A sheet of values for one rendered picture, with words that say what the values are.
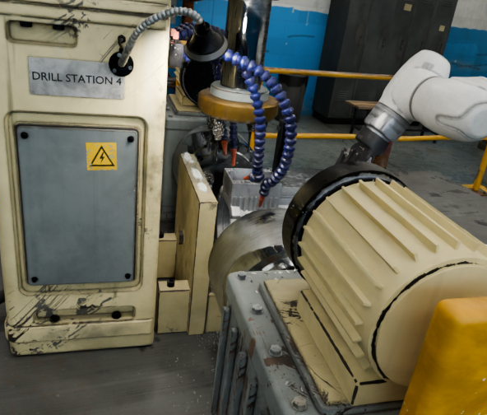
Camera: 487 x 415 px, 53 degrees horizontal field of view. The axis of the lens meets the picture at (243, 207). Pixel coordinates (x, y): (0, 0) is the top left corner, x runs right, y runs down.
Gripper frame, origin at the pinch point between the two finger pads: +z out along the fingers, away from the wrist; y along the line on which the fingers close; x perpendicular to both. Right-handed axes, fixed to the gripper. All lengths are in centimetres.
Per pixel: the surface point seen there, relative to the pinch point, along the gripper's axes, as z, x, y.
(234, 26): -19.6, -41.3, -3.4
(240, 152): 4.8, -13.8, -27.3
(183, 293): 33.7, -19.8, 7.5
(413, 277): -8, -33, 66
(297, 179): 7, 26, -61
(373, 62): -117, 257, -480
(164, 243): 34.5, -21.4, -15.5
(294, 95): -26, 193, -479
